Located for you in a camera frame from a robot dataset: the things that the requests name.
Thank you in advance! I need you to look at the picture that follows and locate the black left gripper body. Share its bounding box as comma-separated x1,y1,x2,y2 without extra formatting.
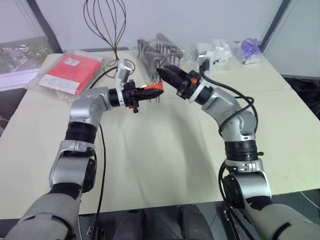
123,79,146,115

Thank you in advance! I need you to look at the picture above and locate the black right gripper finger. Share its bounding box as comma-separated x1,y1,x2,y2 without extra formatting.
157,68,185,89
163,64,187,80

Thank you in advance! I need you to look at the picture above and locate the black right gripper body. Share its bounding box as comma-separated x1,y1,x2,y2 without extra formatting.
176,70,201,101

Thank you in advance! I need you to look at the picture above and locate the orange hex key holder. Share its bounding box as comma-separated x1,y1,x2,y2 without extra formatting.
144,82,165,92

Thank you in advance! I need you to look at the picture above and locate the white box in plastic bag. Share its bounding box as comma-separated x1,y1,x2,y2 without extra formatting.
193,38,234,76

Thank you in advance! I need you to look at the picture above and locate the red package in plastic bag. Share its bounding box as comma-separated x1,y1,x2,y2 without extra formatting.
26,49,106,101

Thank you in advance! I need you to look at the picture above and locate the purple item in plastic bag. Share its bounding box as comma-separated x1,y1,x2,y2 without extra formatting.
231,37,264,66

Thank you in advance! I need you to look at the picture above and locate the black bags pile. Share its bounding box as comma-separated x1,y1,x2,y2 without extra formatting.
281,73,320,118

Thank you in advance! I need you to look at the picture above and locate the dark rounded shape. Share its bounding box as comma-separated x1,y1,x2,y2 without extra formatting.
79,208,181,240
179,203,226,240

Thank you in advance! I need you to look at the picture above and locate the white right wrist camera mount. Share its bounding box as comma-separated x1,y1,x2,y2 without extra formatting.
187,49,226,104

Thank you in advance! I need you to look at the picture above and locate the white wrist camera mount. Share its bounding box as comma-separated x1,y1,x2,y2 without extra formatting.
115,59,136,110
187,49,226,104

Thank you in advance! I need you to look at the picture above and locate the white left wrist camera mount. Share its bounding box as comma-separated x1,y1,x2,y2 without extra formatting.
115,59,136,110

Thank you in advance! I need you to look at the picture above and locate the black metal wire rack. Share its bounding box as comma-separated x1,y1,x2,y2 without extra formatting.
136,33,185,104

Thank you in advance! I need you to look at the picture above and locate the brown wire head massager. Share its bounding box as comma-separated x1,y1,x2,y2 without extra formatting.
83,0,127,62

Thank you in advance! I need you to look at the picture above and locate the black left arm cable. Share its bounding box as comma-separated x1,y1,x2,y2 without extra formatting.
87,59,137,240

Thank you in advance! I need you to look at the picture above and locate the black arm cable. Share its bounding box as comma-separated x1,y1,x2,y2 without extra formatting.
87,59,137,240
217,159,241,240
199,58,260,133

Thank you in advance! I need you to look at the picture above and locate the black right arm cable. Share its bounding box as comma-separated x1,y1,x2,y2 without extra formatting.
217,159,241,240
199,58,260,133

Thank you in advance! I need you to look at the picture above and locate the black window frame post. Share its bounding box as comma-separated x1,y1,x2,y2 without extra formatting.
31,0,64,55

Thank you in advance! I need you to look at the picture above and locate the dark grey partition post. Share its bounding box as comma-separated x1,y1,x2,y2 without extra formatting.
259,0,292,52

